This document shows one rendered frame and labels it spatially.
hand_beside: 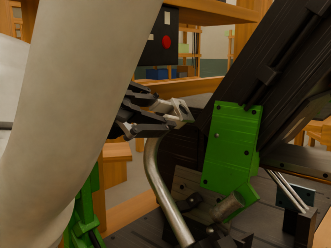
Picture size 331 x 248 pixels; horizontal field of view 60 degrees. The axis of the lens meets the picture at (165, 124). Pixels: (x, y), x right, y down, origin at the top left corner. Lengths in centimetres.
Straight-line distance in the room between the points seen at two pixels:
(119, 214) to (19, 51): 71
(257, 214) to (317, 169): 31
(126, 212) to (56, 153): 82
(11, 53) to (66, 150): 20
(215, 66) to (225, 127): 1042
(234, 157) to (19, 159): 53
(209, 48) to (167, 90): 1015
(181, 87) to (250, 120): 55
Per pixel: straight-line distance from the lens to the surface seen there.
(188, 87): 119
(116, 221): 94
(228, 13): 102
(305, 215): 79
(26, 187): 19
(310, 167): 73
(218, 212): 65
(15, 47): 36
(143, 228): 87
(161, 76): 650
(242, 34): 148
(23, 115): 17
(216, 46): 1106
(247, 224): 91
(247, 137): 65
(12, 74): 33
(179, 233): 59
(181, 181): 76
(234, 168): 66
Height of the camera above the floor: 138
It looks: 13 degrees down
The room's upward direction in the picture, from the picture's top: straight up
